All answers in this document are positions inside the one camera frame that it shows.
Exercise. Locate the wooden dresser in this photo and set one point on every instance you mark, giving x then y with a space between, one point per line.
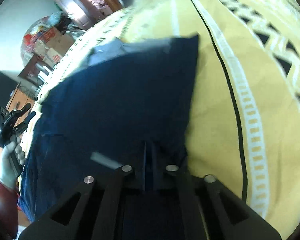
20 97

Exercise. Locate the left hand grey glove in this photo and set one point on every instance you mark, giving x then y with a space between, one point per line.
8 169

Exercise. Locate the red sleeve left forearm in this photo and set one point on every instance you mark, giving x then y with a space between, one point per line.
8 213

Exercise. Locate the navy blue garment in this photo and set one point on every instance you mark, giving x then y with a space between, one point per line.
130 97

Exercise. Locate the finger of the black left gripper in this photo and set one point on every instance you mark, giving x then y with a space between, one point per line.
22 111
22 127

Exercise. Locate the stacked cardboard boxes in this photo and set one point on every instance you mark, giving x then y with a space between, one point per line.
49 38

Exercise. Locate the yellow patterned bed cover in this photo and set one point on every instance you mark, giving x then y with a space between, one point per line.
244 122

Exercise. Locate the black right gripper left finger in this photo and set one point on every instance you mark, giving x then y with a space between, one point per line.
91 211

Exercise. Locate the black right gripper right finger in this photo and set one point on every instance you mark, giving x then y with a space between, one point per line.
188 207

